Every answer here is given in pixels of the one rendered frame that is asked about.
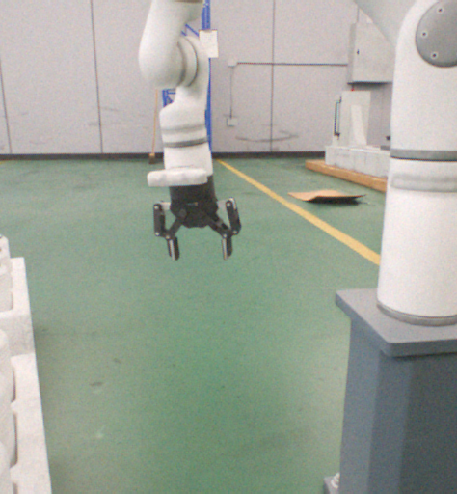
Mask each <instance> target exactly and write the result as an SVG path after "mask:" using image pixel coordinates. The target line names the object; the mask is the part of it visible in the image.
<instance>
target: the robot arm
mask: <svg viewBox="0 0 457 494"><path fill-rule="evenodd" d="M352 1H353V2H354V3H355V4H356V5H358V6H359V7H360V8H361V10H362V11H363V12H365V13H366V14H367V16H368V17H369V18H370V19H371V20H372V22H373V24H374V25H375V26H376V27H378V29H379V30H380V31H381V33H382V35H383V36H384V38H385V39H386V40H387V42H388V43H390V45H391V46H392V49H393V50H394V51H395V53H396V56H395V69H394V82H393V97H392V111H390V160H389V171H388V183H387V196H386V207H385V220H384V231H383V243H382V255H380V265H379V277H378V287H377V300H376V306H377V309H378V310H379V312H382V313H383V314H384V315H386V316H389V317H391V318H395V320H398V321H401V322H404V323H409V324H414V325H421V326H448V325H453V324H455V323H457V0H352ZM202 8H203V0H152V3H151V6H150V11H149V14H148V21H147V25H146V28H145V32H144V33H143V35H142V39H141V43H140V48H139V67H140V72H141V74H142V76H144V78H145V80H146V81H147V82H148V84H149V85H150V86H151V88H154V89H159V90H164V89H171V88H176V94H175V101H174V102H173V103H172V104H170V105H167V106H165V107H164V109H163V110H162V111H161V112H160V125H161V132H162V140H163V145H164V163H165V170H159V171H152V172H149V175H148V185H149V186H167V185H168V190H170V196H171V203H164V202H163V201H160V200H159V202H158V203H156V204H154V205H153V230H154V235H156V236H161V237H164V238H165V239H166V242H167V248H169V255H170V257H173V261H177V259H178V258H179V249H178V243H177V236H175V234H176V232H177V231H178V230H179V228H180V226H182V225H184V226H185V228H187V229H192V228H200V229H203V228H204V226H207V225H209V226H210V228H211V229H212V230H213V231H214V232H217V233H218V234H219V235H220V236H222V237H223V239H221V243H223V251H224V260H228V259H229V257H230V256H231V253H232V241H231V237H232V236H233V235H238V234H239V233H240V231H241V229H242V226H241V221H240V217H239V212H238V208H237V204H236V199H234V198H233V197H229V198H228V199H226V200H225V201H219V202H218V199H217V198H216V194H215V184H214V177H213V168H212V158H211V152H210V149H209V145H207V138H206V129H205V121H204V109H205V103H206V93H207V84H209V77H208V74H210V64H208V58H207V54H206V51H205V49H204V47H203V45H202V43H201V42H200V41H199V40H198V39H195V38H193V37H188V36H186V37H180V36H179V35H180V31H181V29H182V27H184V25H185V24H186V23H188V22H190V21H193V20H195V18H198V17H199V16H200V15H201V14H202ZM219 207H220V208H222V209H223V210H224V212H227V213H228V220H229V224H230V228H229V226H228V225H227V224H226V223H225V222H224V220H223V218H221V217H220V216H219V215H218V214H217V210H218V208H219ZM168 209H169V210H170V211H171V212H172V215H173V216H174V217H175V218H176V219H175V221H174V222H173V224H172V225H171V228H170V229H169V230H166V229H165V215H166V214H167V211H168Z"/></svg>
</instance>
